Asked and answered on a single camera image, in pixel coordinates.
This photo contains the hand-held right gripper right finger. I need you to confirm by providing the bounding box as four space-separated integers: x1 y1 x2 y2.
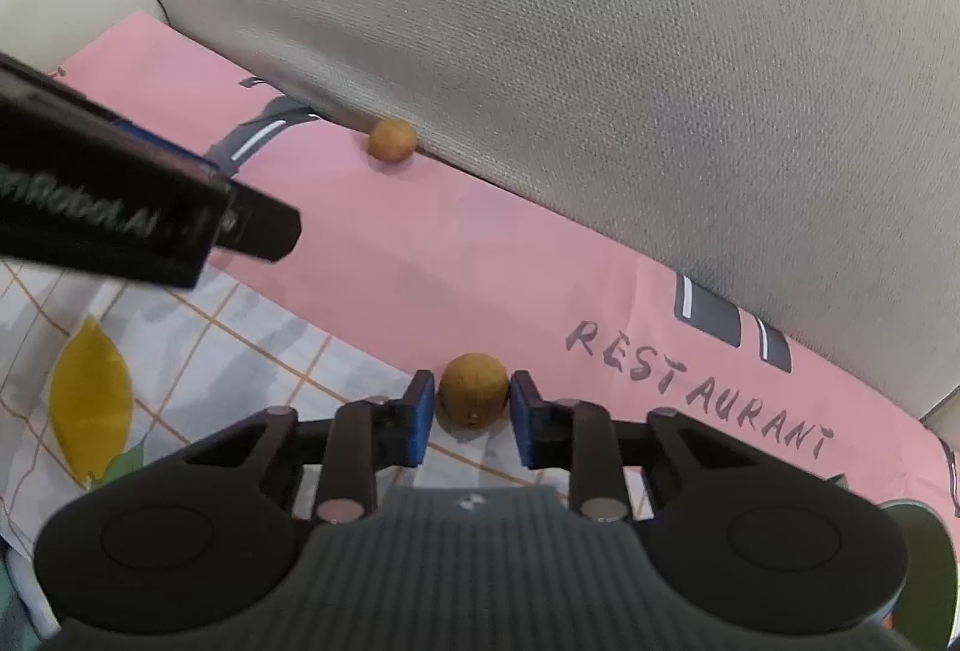
508 368 767 524

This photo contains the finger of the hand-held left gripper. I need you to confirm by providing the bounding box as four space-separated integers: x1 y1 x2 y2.
216 183 302 263
112 121 220 178

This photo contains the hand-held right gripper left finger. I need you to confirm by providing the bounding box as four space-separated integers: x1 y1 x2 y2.
180 368 437 524

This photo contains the brown kiwi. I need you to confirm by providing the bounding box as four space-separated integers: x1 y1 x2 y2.
437 353 511 433
367 118 419 163

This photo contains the pink printed blanket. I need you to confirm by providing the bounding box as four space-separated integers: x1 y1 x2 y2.
0 12 960 622

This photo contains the beige sofa armrest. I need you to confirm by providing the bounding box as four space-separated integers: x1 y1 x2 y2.
0 0 167 74

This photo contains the beige sofa backrest cushion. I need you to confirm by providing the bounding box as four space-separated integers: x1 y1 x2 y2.
79 0 960 427

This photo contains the teal cloth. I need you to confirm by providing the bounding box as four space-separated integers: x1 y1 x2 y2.
0 542 42 651

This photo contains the dark green round object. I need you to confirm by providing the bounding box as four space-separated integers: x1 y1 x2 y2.
874 499 960 651

